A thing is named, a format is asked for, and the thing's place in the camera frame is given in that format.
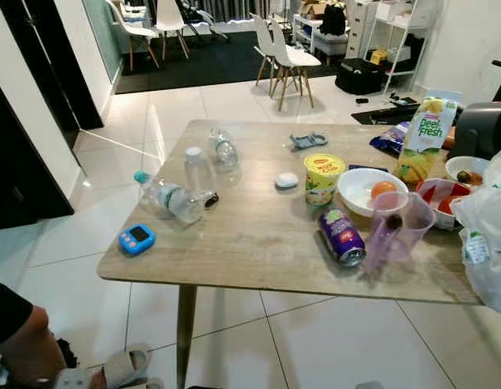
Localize black cabinet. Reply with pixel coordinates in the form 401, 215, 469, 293
0, 77, 77, 233

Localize blue digital timer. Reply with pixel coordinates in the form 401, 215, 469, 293
118, 224, 156, 258

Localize person leg black shorts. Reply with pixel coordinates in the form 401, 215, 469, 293
0, 280, 66, 389

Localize small clear bottle white cap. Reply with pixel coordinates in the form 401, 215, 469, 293
184, 147, 212, 193

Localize white chair wooden legs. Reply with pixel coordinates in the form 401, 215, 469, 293
106, 0, 158, 72
155, 0, 191, 60
267, 18, 323, 112
252, 14, 284, 88

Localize grey sandal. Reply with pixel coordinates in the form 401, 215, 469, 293
56, 343, 154, 389

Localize empty crumpled clear bottle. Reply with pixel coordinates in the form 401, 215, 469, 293
208, 128, 240, 169

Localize dark room rug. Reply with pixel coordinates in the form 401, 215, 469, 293
115, 31, 353, 96

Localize light wooden table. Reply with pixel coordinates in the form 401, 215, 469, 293
96, 119, 501, 389

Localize small white round puck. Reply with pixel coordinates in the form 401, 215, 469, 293
275, 172, 301, 190

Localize grey blue clip tool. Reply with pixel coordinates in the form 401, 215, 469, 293
289, 132, 329, 152

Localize yellow instant noodle cup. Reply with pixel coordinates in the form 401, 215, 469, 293
303, 153, 347, 207

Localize purple drink can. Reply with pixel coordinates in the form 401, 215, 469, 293
317, 208, 367, 268

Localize large white bowl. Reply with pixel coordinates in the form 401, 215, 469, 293
336, 168, 410, 218

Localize black bag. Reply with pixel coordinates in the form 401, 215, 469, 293
334, 57, 388, 96

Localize orange fruit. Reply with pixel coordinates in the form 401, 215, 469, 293
370, 181, 399, 203

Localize black exercise mat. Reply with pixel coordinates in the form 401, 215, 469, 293
351, 102, 422, 126

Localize clear purple plastic jug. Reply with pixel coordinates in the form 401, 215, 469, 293
362, 190, 438, 273

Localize blue snack bag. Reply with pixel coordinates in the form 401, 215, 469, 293
369, 121, 412, 157

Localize Peel Fresh juice carton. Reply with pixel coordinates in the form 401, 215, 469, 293
395, 96, 460, 185

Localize white shelf rack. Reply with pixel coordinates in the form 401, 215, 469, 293
362, 0, 438, 95

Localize pink container with tomatoes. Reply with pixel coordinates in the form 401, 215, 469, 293
415, 177, 472, 230

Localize small white bowl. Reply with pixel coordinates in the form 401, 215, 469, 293
444, 156, 491, 187

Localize black rice cooker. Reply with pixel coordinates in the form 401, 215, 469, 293
450, 100, 501, 160

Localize clear plastic bag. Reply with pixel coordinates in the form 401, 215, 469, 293
450, 147, 501, 315

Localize black door frame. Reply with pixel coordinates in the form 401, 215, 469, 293
11, 0, 107, 151

